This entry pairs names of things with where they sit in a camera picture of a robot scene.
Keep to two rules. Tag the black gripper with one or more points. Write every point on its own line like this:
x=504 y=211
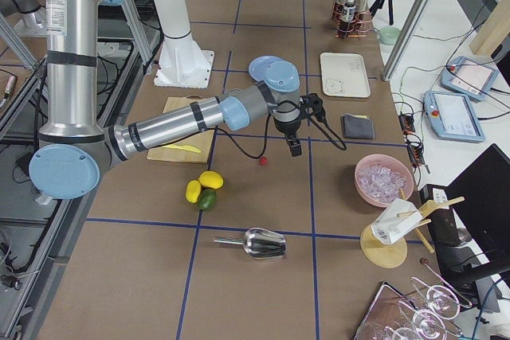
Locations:
x=288 y=127

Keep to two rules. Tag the blue plate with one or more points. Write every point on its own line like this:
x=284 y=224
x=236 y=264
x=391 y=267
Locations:
x=258 y=66

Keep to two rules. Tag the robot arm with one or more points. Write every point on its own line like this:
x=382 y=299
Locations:
x=75 y=152
x=30 y=10

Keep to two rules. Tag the grey folded cloth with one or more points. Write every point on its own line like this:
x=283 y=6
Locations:
x=355 y=127

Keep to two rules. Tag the cream bear tray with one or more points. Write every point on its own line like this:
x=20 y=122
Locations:
x=344 y=75

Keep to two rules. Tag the pink ice bowl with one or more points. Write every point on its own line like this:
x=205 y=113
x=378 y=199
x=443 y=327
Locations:
x=380 y=179

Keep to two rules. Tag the bamboo cutting board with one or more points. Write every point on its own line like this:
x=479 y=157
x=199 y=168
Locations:
x=203 y=141

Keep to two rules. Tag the round yellow lemon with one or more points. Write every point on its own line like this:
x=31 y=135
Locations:
x=211 y=179

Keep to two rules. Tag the green lime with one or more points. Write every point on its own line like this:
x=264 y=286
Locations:
x=207 y=199

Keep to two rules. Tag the steel ice scoop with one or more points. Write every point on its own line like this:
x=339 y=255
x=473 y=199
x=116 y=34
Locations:
x=258 y=243

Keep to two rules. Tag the oval yellow lemon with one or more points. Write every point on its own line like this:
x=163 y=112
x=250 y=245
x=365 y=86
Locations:
x=193 y=191

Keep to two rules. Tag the yellow plastic knife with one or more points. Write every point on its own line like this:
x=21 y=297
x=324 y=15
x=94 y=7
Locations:
x=189 y=148

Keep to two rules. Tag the white carton cup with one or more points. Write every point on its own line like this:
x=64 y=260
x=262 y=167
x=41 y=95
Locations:
x=398 y=219

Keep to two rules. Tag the wooden cup stand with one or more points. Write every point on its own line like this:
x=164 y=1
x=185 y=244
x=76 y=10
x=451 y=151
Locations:
x=392 y=256

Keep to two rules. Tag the green bowl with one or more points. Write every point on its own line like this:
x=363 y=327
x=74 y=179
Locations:
x=388 y=35

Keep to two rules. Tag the dark drink bottle left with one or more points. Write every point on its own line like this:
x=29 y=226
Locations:
x=348 y=12

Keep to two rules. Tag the dark drink bottle right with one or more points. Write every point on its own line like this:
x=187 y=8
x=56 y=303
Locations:
x=360 y=6

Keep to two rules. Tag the blue teach pendant near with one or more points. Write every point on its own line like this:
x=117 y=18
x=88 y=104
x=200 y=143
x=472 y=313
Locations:
x=452 y=117

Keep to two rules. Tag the blue teach pendant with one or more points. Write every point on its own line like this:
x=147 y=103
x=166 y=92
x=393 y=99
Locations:
x=468 y=77
x=452 y=117

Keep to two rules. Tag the blue teach pendant far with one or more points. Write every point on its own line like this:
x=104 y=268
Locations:
x=468 y=77

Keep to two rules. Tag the black monitor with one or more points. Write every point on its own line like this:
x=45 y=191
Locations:
x=484 y=185

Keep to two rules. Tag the wine glass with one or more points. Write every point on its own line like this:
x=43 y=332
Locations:
x=440 y=299

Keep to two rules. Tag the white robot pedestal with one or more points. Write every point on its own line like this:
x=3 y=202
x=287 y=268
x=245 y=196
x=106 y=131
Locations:
x=181 y=62

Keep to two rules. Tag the copper wire bottle rack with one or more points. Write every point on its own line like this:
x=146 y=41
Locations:
x=359 y=27

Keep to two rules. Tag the aluminium frame post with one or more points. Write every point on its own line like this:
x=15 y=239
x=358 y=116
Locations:
x=411 y=23

